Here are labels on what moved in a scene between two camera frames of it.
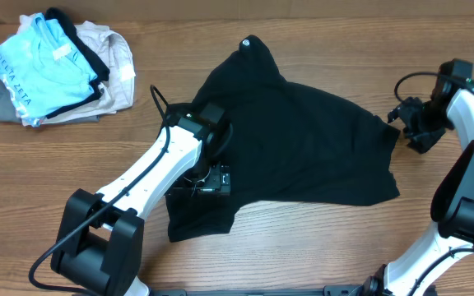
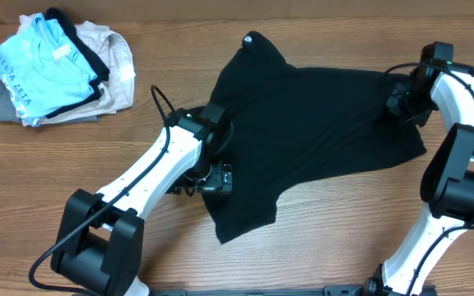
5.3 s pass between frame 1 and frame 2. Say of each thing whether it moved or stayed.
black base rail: stayed
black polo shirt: moved
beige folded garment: stayed
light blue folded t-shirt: stayed
